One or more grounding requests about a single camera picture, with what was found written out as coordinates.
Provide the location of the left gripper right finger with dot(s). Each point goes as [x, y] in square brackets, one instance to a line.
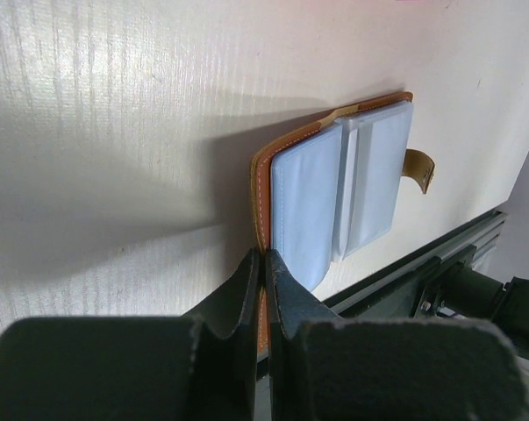
[325, 367]

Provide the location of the aluminium front rail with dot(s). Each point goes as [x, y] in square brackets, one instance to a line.
[470, 244]

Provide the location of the brown leather card holder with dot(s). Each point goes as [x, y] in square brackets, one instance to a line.
[294, 183]

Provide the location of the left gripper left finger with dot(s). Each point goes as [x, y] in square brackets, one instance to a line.
[199, 366]

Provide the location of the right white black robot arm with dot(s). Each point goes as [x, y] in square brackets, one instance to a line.
[506, 305]

